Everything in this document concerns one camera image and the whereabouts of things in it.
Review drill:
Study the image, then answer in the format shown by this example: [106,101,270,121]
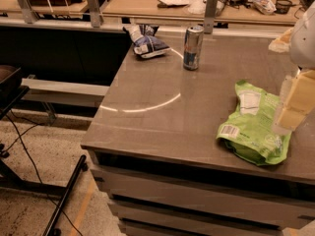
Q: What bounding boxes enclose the left metal bracket post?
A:
[17,0,38,24]

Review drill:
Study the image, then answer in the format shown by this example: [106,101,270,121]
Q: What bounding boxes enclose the grey drawer cabinet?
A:
[82,34,315,236]

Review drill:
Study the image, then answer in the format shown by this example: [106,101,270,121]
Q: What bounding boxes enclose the redbull can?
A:
[183,25,204,71]

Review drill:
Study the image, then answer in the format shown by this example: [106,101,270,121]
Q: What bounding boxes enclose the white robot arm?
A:
[272,2,315,135]

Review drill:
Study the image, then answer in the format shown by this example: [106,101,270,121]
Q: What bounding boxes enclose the black stand leg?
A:
[42,155,88,236]

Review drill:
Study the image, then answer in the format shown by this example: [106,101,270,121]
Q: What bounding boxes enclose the white snack packet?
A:
[251,0,276,15]

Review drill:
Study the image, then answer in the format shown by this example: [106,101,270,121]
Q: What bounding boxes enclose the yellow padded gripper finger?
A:
[272,70,315,135]

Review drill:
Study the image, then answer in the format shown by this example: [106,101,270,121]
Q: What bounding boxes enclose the black round cup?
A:
[276,0,292,14]

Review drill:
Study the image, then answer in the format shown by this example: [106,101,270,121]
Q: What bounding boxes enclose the blue white chip bag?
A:
[123,24,170,59]

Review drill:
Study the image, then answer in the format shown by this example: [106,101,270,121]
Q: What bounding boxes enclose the green rice chip bag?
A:
[217,81,291,166]

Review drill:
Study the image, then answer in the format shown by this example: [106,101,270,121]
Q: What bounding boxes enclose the metal bracket post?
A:
[87,0,103,28]
[204,0,218,34]
[17,0,38,24]

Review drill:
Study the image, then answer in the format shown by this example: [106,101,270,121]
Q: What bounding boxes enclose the right metal bracket post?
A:
[204,0,218,34]

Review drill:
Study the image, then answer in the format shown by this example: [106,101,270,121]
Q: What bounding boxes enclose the middle metal bracket post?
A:
[87,0,103,28]

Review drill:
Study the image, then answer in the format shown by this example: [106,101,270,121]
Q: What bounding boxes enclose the black floor cable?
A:
[0,110,84,236]

